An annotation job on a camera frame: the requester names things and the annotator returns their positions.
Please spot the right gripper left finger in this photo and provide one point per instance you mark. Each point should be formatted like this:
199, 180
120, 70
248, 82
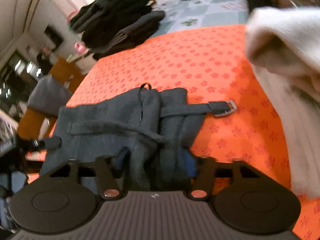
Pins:
111, 173

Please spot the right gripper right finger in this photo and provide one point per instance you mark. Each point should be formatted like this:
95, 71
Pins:
199, 176

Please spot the dark grey garment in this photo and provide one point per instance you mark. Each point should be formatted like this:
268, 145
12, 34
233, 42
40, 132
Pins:
157, 128

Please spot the black folded clothes stack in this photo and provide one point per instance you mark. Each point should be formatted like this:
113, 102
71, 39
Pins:
107, 27

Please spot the left wooden chair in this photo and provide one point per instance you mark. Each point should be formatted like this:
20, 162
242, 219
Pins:
37, 125

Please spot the grey cloth on chair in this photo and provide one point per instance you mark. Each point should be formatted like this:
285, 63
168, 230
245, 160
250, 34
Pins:
49, 96

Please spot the orange floral table mat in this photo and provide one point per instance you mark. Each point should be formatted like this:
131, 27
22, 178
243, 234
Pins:
210, 64

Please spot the cream white sweater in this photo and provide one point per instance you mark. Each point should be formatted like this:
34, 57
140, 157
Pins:
282, 46

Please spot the checkered floral tablecloth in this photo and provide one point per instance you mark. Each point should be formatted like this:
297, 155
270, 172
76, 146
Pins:
203, 13

